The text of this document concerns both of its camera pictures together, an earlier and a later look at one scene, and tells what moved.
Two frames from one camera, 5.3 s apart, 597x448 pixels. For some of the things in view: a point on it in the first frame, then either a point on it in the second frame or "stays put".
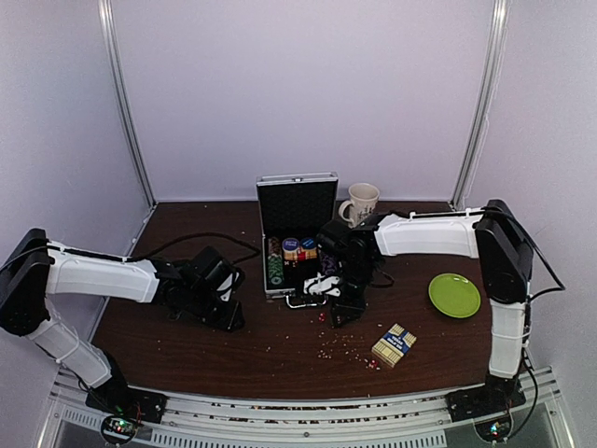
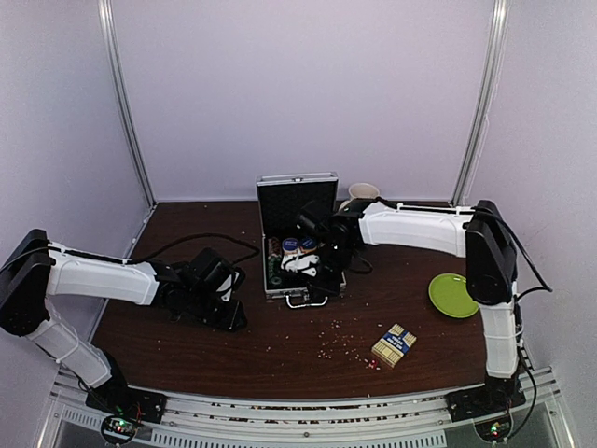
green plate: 454,294 stays put
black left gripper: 228,320 stays put
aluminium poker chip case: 293,209 stays put
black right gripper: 354,309 → 328,287
